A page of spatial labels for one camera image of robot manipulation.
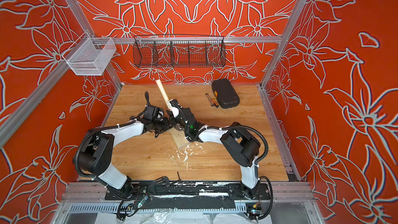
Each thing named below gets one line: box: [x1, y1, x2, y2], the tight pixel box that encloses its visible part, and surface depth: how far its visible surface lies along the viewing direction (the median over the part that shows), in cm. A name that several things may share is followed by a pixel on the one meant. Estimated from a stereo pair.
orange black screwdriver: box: [208, 92, 220, 108], surface depth 109 cm
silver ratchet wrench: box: [205, 92, 215, 108], surface depth 112 cm
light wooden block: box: [168, 127, 191, 150], surface depth 89 cm
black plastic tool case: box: [211, 78, 240, 109], surface depth 108 cm
